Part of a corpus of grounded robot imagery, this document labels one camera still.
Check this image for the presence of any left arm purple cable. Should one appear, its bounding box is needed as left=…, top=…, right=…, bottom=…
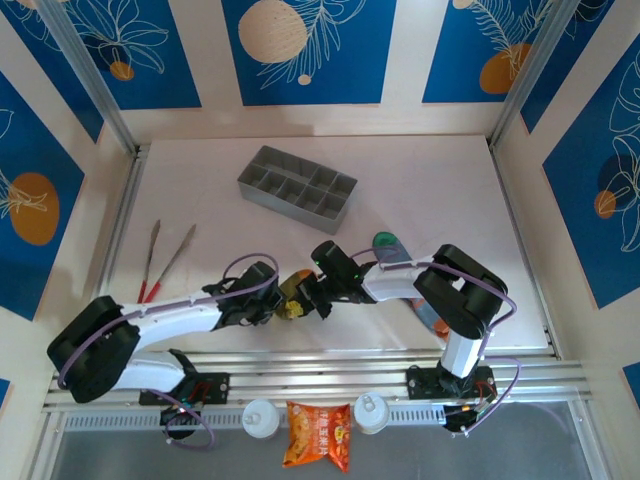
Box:
left=57, top=253, right=281, bottom=449

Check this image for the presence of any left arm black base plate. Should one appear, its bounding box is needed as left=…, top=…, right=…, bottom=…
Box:
left=138, top=372, right=231, bottom=406

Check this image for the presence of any aluminium frame post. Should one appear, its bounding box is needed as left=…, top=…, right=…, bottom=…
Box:
left=488, top=0, right=581, bottom=151
left=37, top=0, right=141, bottom=156

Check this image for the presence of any grey slotted cable duct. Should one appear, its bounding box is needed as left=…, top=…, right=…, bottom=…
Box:
left=62, top=405, right=446, bottom=432

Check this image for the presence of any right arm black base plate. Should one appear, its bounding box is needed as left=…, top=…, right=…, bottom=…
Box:
left=405, top=364, right=496, bottom=401

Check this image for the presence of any aluminium mounting rail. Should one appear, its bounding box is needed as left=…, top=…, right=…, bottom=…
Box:
left=42, top=349, right=589, bottom=416

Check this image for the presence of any grey divided organizer box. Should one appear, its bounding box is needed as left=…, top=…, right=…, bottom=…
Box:
left=236, top=145, right=359, bottom=236

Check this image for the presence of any aluminium side rail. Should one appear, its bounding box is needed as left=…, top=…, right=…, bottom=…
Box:
left=74, top=144, right=151, bottom=371

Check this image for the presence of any white plastic bottle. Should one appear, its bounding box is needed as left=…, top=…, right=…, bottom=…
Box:
left=352, top=392, right=391, bottom=435
left=241, top=398, right=279, bottom=440

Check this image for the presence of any black controller board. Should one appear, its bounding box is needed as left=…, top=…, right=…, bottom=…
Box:
left=442, top=403, right=496, bottom=434
left=159, top=403, right=201, bottom=426

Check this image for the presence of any orange snack bag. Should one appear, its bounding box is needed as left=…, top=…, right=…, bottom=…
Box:
left=282, top=399, right=352, bottom=474

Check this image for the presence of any metal tongs red handle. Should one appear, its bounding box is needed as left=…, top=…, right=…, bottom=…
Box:
left=137, top=219, right=198, bottom=305

